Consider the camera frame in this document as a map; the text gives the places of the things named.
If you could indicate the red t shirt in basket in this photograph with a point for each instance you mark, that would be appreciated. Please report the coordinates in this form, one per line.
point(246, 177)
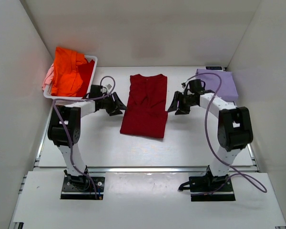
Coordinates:
point(85, 71)

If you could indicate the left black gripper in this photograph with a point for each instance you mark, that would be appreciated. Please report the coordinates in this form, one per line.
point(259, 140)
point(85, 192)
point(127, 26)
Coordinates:
point(112, 104)

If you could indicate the orange t shirt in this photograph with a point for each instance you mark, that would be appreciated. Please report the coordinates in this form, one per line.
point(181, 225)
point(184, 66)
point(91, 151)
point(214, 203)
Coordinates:
point(67, 81)

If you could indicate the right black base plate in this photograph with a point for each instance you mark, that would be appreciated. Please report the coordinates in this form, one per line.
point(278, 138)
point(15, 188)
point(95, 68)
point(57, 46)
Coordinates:
point(201, 192)

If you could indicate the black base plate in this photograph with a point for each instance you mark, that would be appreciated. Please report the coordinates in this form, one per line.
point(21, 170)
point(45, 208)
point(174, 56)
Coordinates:
point(201, 192)
point(76, 190)

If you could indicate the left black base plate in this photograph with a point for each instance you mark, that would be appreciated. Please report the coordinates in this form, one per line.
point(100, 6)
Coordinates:
point(76, 190)

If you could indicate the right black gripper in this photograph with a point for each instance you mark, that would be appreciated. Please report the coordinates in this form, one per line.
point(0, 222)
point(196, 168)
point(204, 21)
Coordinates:
point(181, 103)

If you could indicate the small black display device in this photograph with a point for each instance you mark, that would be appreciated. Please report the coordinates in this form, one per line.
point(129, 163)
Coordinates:
point(214, 68)

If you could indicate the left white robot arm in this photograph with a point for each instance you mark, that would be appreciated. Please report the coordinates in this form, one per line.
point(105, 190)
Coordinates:
point(64, 129)

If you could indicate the aluminium rail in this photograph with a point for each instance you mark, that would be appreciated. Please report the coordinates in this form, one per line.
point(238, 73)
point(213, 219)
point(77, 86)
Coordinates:
point(146, 169)

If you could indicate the dark red t shirt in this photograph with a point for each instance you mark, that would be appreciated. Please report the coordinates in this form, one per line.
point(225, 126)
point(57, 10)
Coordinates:
point(145, 114)

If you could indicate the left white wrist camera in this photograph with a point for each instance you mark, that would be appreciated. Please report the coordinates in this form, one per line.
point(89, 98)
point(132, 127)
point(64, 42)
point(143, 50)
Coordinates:
point(107, 86)

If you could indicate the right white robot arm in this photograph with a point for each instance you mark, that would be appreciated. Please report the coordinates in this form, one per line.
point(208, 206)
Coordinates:
point(234, 132)

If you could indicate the white plastic basket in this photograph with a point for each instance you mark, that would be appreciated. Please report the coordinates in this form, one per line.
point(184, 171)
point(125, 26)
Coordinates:
point(47, 91)

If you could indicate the pink t shirt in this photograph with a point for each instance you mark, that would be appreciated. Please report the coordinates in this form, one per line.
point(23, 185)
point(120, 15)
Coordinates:
point(48, 78)

